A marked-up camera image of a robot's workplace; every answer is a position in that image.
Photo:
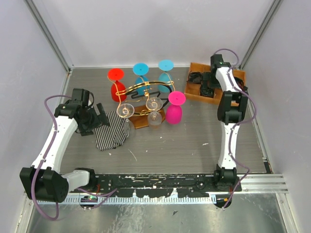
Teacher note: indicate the red wine glass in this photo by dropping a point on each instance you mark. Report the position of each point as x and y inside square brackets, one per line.
[115, 75]

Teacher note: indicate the pink wine glass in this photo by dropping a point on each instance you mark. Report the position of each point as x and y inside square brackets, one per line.
[174, 111]

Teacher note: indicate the clear wine glass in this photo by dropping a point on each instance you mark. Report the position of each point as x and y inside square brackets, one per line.
[154, 104]
[125, 111]

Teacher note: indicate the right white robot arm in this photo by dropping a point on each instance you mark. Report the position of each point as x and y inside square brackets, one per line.
[231, 112]

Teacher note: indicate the wooden compartment tray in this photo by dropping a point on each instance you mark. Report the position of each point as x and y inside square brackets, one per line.
[192, 91]

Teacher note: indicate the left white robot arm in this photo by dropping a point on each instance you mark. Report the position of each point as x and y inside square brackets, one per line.
[43, 180]

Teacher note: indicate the blue wine glass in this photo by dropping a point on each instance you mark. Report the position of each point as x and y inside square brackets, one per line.
[165, 66]
[141, 69]

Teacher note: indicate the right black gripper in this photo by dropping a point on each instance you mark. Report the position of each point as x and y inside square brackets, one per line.
[205, 77]

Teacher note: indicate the black white striped cloth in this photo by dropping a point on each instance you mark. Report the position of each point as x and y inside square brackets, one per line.
[113, 136]

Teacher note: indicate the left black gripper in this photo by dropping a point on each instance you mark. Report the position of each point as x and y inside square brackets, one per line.
[87, 129]

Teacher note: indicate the gold wire wine glass rack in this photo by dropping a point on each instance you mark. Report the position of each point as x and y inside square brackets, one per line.
[139, 119]

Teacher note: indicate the black mounting base plate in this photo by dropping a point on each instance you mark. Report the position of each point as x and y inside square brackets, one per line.
[157, 185]

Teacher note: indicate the black sock in tray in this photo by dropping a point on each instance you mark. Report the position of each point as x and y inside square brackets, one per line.
[195, 77]
[207, 92]

